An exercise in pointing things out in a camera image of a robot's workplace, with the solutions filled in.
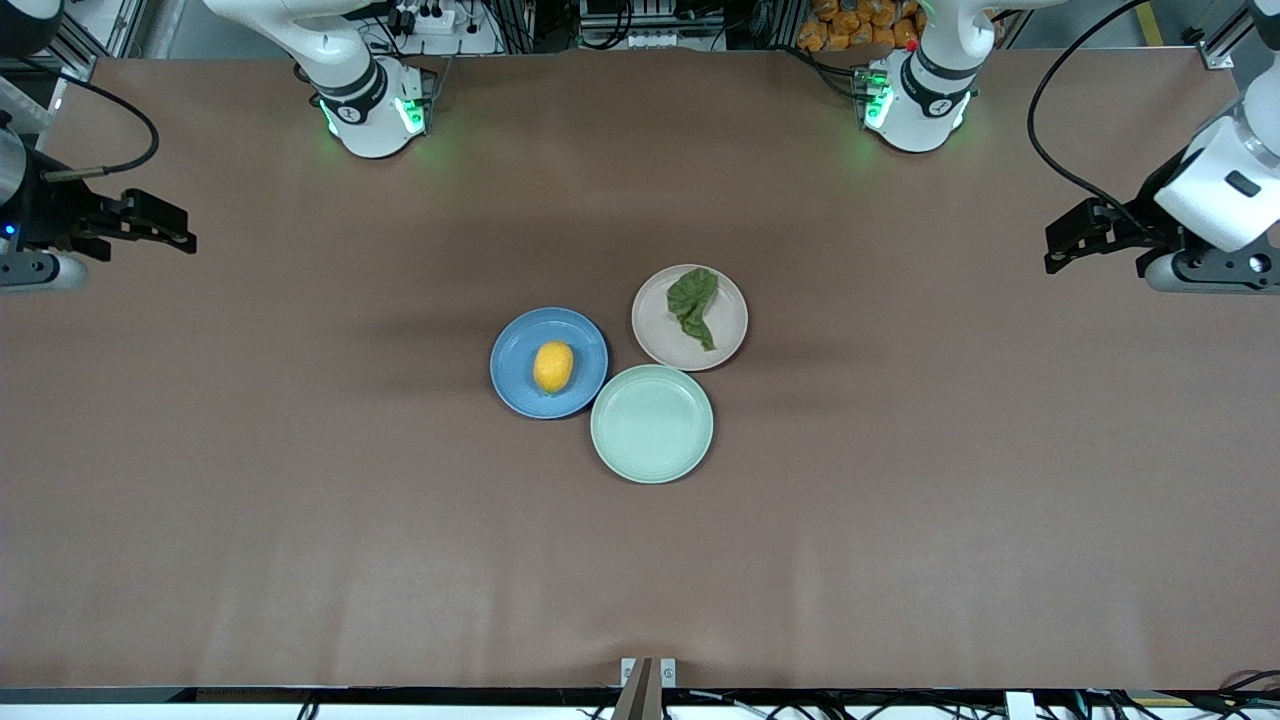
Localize orange snack bags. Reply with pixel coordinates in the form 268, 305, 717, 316
797, 0, 923, 53

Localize green lettuce leaf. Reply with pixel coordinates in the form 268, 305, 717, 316
666, 266, 721, 352

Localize blue plate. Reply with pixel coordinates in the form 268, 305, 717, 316
489, 306, 610, 420

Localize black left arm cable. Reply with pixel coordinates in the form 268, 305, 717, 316
1027, 0, 1161, 237

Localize white bracket with brown post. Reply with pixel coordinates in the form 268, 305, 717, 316
612, 656, 678, 720

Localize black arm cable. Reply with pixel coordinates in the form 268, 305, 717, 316
15, 58, 161, 183
1027, 0, 1161, 237

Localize yellow lemon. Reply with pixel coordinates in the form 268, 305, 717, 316
533, 340, 576, 396

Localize mint green plate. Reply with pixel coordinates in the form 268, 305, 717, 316
589, 364, 715, 485

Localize aluminium frame profile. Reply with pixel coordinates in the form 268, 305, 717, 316
40, 0, 151, 83
1180, 0, 1253, 71

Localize white power strip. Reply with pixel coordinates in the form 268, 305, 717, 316
385, 0, 459, 37

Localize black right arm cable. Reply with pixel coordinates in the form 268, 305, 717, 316
15, 58, 161, 183

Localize beige plate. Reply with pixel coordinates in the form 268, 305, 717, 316
631, 264, 750, 373

